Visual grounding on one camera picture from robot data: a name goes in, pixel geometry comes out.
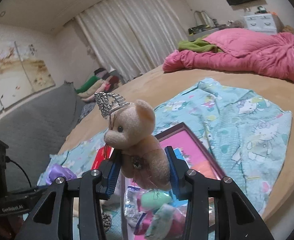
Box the blue patterned tissue pack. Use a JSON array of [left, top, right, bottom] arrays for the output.
[[145, 204, 185, 239]]

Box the clear plastic snack bag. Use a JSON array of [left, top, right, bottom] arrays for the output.
[[124, 185, 187, 239]]

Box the green egg sponge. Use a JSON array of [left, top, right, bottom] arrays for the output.
[[140, 190, 173, 211]]

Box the beige teddy bear with crown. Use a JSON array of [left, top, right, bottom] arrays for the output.
[[94, 92, 171, 191]]

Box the leopard print scrunchie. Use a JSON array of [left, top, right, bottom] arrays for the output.
[[101, 212, 112, 232]]

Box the orange towel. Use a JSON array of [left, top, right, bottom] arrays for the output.
[[191, 160, 217, 179]]

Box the grey quilted sofa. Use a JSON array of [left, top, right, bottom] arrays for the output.
[[0, 82, 84, 191]]

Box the light blue cartoon blanket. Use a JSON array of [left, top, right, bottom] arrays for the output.
[[36, 77, 293, 240]]

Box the red and white carton box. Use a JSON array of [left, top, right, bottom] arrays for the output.
[[91, 145, 114, 170]]

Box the pink and blue picture book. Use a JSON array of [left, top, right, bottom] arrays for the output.
[[122, 130, 219, 240]]

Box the dark-framed pink box tray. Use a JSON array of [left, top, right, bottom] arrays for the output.
[[123, 122, 225, 239]]

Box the tan bed sheet mattress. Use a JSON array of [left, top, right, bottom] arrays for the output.
[[57, 64, 294, 222]]

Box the stack of folded clothes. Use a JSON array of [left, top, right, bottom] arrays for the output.
[[75, 68, 121, 103]]

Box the pink quilted duvet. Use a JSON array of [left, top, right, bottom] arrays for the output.
[[163, 28, 294, 83]]

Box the green cloth on bed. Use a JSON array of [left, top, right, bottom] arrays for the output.
[[178, 35, 223, 53]]

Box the white drawer cabinet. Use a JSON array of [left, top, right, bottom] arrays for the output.
[[243, 14, 278, 35]]

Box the white pleated curtain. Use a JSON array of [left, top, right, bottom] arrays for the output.
[[75, 0, 187, 81]]

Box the black cable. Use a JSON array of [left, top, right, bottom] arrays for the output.
[[4, 155, 33, 189]]

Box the landscape wall painting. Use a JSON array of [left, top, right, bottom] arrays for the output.
[[0, 41, 55, 112]]

